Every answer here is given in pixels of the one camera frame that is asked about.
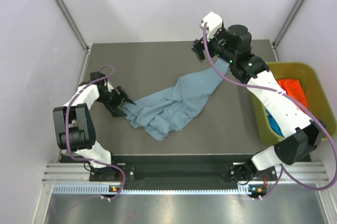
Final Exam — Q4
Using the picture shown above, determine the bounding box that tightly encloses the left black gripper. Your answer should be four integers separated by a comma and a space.
95, 85, 135, 117

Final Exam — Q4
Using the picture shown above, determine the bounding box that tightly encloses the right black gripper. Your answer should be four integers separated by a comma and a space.
191, 27, 236, 65

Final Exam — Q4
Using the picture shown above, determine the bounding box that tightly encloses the light blue t shirt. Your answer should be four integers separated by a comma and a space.
123, 68, 223, 141

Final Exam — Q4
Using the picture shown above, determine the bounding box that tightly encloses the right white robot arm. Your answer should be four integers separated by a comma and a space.
192, 21, 326, 180

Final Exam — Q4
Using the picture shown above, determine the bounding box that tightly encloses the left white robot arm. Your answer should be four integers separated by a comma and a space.
53, 72, 136, 180

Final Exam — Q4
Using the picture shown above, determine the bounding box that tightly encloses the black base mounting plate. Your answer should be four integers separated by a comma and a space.
88, 154, 279, 190

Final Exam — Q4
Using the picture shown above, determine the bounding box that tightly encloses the orange t shirt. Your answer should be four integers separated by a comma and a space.
277, 78, 308, 108

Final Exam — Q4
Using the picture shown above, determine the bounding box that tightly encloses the bright blue t shirt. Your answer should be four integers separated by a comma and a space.
265, 109, 283, 137

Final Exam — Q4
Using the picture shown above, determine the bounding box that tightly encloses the olive green plastic bin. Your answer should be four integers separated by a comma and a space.
251, 62, 336, 146

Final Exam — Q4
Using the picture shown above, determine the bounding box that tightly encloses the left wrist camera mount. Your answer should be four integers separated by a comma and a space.
97, 77, 108, 88

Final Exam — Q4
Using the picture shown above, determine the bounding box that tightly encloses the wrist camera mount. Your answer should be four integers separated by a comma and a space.
200, 12, 223, 42
97, 77, 108, 88

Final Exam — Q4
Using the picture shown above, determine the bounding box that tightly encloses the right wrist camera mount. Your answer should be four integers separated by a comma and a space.
200, 12, 223, 42

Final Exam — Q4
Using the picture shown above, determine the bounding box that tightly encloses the slotted grey cable duct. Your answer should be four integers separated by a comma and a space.
53, 184, 264, 195

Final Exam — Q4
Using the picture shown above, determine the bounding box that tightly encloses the left aluminium corner post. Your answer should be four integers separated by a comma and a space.
54, 0, 90, 52

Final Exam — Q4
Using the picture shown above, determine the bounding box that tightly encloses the aluminium corner post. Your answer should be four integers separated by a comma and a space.
54, 0, 90, 52
272, 0, 305, 51

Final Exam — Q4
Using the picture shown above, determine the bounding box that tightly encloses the right aluminium corner post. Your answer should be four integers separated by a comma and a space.
272, 0, 305, 51

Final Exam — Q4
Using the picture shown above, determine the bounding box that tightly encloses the aluminium frame rail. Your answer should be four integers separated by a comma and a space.
43, 162, 330, 185

